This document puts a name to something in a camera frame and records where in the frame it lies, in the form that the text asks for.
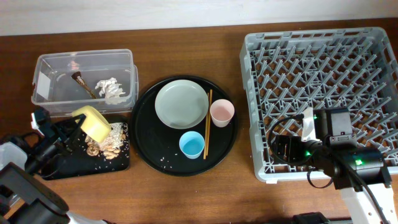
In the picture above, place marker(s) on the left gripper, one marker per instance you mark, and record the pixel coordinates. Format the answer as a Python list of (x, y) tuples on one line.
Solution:
[(61, 130)]

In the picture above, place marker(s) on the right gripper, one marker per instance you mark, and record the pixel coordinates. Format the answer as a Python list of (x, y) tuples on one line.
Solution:
[(293, 142)]

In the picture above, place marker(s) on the yellow bowl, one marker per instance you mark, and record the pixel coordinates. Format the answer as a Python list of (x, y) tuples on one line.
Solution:
[(94, 125)]

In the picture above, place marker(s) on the food scraps and rice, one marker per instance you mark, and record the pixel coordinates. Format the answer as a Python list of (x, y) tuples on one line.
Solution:
[(112, 146)]

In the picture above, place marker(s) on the white tissue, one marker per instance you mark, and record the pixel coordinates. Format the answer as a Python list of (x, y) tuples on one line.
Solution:
[(111, 90)]

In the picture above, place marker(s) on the gold foil wrapper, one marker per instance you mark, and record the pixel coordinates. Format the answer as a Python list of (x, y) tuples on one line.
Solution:
[(78, 78)]

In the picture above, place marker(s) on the pink cup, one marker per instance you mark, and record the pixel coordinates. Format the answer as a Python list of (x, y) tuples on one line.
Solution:
[(222, 111)]

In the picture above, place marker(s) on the wooden chopstick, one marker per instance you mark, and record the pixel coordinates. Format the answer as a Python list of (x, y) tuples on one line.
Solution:
[(206, 130), (209, 120)]

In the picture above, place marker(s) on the blue cup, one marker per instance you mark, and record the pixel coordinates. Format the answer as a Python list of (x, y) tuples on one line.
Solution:
[(192, 144)]

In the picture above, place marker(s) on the grey plate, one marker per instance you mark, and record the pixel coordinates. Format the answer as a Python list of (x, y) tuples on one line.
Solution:
[(181, 104)]

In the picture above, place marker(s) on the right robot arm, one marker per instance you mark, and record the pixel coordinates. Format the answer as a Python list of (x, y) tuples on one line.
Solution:
[(359, 173)]

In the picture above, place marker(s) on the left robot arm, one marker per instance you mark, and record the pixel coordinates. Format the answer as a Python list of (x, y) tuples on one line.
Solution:
[(24, 199)]

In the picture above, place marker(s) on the grey dishwasher rack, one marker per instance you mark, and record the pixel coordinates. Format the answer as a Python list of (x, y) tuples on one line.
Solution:
[(286, 72)]

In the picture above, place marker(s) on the black rectangular tray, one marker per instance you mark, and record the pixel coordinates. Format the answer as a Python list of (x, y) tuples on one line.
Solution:
[(79, 163)]

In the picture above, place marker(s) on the clear plastic bin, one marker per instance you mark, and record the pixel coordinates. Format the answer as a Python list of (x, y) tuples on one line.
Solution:
[(57, 92)]

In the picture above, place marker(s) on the black round tray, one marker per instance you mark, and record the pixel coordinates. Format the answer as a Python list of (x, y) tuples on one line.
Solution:
[(158, 145)]

